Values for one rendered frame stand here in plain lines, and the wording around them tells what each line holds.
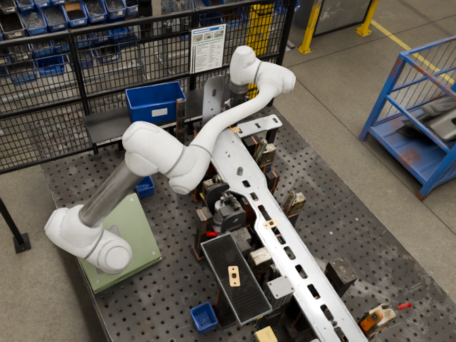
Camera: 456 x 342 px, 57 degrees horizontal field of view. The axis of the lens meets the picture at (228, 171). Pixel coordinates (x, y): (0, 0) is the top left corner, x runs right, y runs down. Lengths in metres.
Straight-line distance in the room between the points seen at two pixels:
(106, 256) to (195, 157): 0.61
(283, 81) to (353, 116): 2.56
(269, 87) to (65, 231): 1.03
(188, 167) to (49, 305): 1.76
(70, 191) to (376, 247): 1.76
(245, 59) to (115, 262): 1.02
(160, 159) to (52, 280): 1.78
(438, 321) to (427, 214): 1.49
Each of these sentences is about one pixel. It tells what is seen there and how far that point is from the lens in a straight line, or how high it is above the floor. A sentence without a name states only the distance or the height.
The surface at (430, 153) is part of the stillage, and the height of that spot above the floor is 0.16.
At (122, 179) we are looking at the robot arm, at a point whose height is 1.45.
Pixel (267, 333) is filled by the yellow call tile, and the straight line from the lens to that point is 1.65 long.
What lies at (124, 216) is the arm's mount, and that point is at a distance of 2.14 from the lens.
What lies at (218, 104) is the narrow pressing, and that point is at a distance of 2.36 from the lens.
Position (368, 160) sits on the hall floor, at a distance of 3.95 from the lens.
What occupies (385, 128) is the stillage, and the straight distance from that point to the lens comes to 4.07.
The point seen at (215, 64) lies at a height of 1.19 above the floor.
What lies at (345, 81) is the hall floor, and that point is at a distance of 4.71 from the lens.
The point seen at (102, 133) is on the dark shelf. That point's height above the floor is 1.03.
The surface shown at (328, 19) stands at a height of 0.33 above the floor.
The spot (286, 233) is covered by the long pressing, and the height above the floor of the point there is 1.00.
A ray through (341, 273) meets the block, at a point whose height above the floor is 1.03.
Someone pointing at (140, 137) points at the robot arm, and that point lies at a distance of 1.47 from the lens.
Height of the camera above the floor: 2.70
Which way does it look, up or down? 50 degrees down
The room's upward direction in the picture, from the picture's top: 9 degrees clockwise
